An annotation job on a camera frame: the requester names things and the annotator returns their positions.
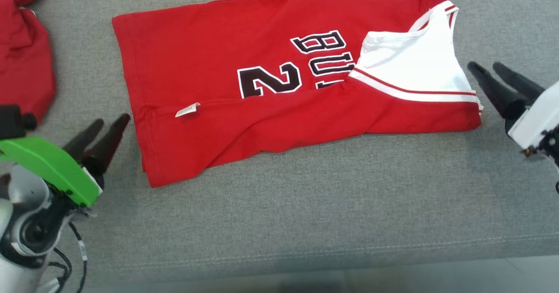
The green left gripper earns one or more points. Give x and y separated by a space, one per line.
48 162

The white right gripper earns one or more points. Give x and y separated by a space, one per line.
535 118

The red shorts with white stripe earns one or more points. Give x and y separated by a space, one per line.
22 57

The red basketball jersey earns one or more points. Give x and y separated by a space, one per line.
196 57

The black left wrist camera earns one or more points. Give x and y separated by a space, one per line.
13 122

